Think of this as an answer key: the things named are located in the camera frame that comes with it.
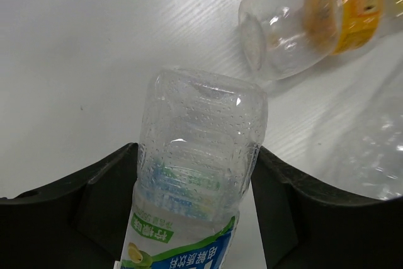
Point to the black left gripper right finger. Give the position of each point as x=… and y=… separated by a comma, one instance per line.
x=306, y=223

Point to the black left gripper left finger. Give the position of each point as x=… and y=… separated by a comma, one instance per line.
x=78, y=221

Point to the green-white label clear bottle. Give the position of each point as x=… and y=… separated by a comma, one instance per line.
x=199, y=142

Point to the orange-label bottle yellow cap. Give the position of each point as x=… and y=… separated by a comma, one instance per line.
x=281, y=38

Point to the clear unlabelled plastic bottle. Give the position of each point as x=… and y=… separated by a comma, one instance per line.
x=367, y=159

